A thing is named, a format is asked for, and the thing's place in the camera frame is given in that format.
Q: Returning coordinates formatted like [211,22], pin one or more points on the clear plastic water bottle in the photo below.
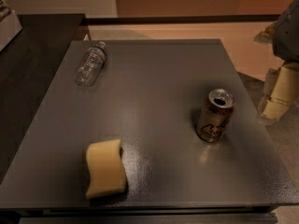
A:
[91,64]

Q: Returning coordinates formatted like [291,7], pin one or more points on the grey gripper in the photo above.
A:
[287,36]

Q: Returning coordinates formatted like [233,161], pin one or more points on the white box on counter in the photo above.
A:
[10,24]

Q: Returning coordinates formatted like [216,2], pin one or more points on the yellow sponge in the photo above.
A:
[106,170]

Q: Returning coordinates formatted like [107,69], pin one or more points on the orange soda can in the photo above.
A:
[216,112]

